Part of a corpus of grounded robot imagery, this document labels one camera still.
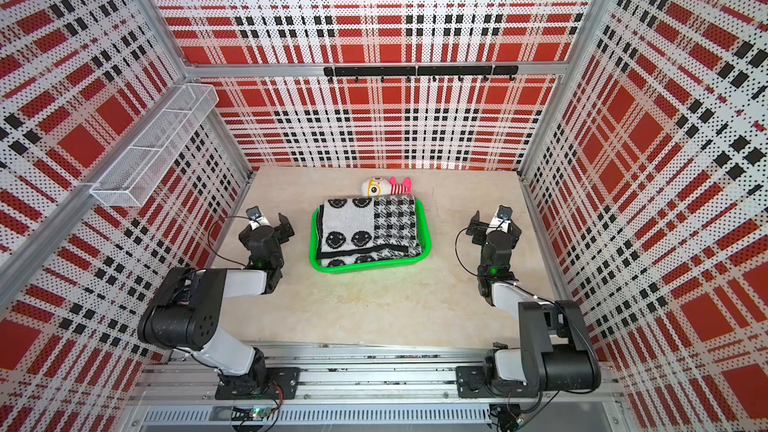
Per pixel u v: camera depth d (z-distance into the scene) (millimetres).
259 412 694
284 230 862
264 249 704
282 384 738
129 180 690
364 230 910
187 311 461
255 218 772
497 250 654
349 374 766
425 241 913
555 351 435
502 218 731
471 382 734
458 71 894
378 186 1073
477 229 789
